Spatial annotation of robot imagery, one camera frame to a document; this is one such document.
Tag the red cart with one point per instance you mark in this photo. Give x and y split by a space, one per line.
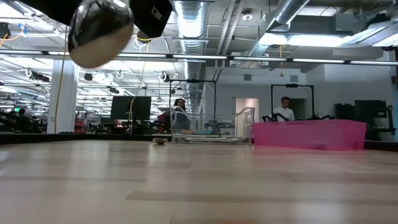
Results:
79 126

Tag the background black robot arm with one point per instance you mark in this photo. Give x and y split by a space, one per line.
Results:
275 117

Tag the black overhead light bar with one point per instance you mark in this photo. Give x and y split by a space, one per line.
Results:
199 57

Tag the wall air vent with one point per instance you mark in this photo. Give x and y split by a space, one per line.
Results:
247 77
293 78

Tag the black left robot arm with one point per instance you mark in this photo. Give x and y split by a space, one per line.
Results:
53 9

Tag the green exit sign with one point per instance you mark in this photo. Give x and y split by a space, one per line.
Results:
17 109

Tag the person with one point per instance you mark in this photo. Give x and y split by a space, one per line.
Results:
179 104
283 112
21 119

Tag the round ceiling fixture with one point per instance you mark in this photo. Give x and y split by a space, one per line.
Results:
247 17

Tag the white building column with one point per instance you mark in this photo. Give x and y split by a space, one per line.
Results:
66 109

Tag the black metal stand frame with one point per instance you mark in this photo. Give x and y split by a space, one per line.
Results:
192 81
292 85

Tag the black computer monitor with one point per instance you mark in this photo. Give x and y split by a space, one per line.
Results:
130 107
370 109

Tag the clear plastic bin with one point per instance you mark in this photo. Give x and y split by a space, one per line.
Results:
244 124

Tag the silver round air duct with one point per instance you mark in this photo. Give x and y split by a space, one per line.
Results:
190 25
286 12

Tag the pink translucent plastic bin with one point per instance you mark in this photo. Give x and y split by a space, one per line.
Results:
311 135

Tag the white door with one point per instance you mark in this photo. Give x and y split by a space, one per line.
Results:
248 104

